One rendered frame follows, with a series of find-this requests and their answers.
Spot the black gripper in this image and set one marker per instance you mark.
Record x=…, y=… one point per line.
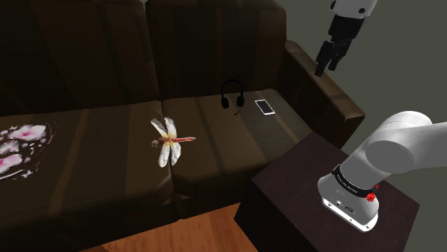
x=344, y=28

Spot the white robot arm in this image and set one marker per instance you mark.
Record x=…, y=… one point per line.
x=394, y=146

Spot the red dragonfly toy white wings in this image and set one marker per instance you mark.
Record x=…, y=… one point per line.
x=169, y=141

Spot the dark brown leather sofa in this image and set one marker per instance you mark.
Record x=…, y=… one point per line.
x=104, y=69

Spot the white smartphone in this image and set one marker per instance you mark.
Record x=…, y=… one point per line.
x=264, y=107

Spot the black headset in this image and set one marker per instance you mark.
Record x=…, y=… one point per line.
x=232, y=94

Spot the dark robot stand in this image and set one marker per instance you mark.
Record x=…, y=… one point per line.
x=314, y=195

